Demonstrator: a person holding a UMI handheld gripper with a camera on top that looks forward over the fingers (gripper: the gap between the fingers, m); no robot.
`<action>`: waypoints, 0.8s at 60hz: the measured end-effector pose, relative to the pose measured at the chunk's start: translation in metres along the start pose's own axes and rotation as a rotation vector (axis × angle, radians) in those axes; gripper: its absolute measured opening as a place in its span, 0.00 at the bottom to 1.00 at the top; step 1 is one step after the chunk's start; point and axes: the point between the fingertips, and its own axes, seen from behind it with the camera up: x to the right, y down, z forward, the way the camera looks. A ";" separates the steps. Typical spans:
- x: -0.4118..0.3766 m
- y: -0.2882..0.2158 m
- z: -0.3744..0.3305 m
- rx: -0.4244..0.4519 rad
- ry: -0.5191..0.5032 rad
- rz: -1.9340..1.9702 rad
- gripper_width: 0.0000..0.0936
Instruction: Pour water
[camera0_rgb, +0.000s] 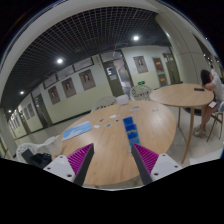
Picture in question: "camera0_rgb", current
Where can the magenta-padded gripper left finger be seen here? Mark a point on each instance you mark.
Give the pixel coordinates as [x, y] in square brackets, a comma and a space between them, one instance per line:
[63, 166]

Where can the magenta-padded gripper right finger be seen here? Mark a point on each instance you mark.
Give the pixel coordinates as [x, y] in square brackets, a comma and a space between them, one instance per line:
[163, 165]

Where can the clear bottle with blue label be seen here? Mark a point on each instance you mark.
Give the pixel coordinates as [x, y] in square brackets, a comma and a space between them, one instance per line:
[131, 130]

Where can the black bag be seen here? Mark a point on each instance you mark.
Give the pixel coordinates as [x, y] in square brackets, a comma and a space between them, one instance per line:
[38, 159]

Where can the light blue paper booklet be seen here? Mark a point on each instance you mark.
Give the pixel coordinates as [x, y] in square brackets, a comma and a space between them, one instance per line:
[77, 130]

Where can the white plastic lattice chair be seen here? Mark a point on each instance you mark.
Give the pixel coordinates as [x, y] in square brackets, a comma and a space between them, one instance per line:
[140, 92]
[25, 148]
[104, 101]

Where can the small white paper card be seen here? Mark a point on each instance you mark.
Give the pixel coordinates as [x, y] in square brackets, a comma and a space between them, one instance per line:
[96, 126]
[112, 116]

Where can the small dark paper card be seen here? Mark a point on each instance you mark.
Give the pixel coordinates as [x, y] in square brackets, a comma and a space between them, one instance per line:
[108, 125]

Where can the small card pack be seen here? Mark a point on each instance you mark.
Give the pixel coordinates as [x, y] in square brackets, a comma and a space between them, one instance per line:
[135, 108]

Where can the wooden chair with white seat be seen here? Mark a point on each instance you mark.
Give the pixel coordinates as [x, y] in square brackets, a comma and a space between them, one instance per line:
[217, 123]

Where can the round wooden side table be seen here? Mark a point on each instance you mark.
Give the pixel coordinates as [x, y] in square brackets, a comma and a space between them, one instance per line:
[181, 95]

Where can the black phone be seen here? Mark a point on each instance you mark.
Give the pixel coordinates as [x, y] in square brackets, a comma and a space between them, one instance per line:
[199, 89]

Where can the green exit sign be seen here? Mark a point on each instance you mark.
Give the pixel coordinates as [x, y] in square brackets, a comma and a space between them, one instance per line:
[141, 82]

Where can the person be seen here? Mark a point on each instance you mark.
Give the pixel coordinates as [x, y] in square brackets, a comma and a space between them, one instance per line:
[213, 85]

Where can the door with red poster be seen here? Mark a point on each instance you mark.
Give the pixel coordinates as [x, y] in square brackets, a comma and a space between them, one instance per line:
[159, 70]

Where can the grey doorway with notices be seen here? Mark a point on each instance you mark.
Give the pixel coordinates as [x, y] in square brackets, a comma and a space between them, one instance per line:
[113, 76]

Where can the round ceiling lights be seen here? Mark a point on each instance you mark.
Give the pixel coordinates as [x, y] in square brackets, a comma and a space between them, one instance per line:
[59, 61]

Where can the framed wall portraits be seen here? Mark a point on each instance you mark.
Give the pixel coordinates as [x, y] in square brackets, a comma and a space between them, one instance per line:
[87, 79]

